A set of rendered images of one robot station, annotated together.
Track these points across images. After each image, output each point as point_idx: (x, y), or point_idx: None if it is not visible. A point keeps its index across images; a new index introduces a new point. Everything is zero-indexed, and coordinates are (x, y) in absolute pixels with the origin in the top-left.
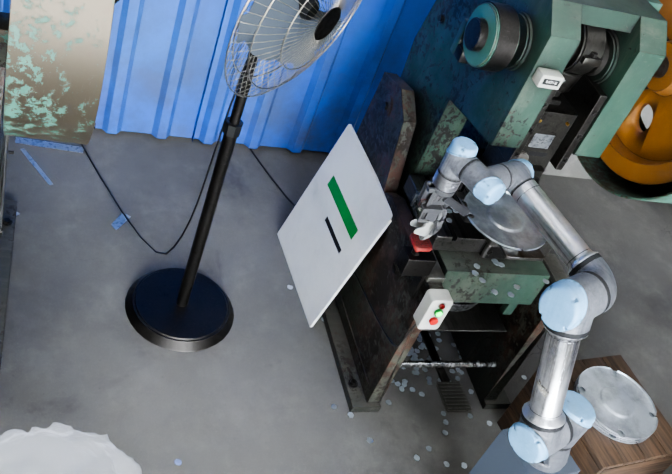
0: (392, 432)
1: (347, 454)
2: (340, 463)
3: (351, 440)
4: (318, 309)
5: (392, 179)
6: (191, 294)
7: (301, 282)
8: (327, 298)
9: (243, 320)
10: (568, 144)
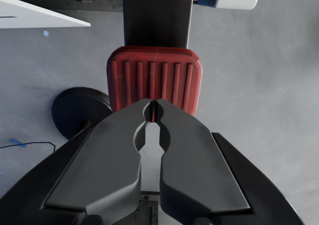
0: None
1: (215, 29)
2: (221, 37)
3: (204, 21)
4: (78, 24)
5: None
6: (77, 116)
7: (41, 26)
8: (71, 22)
9: (91, 80)
10: None
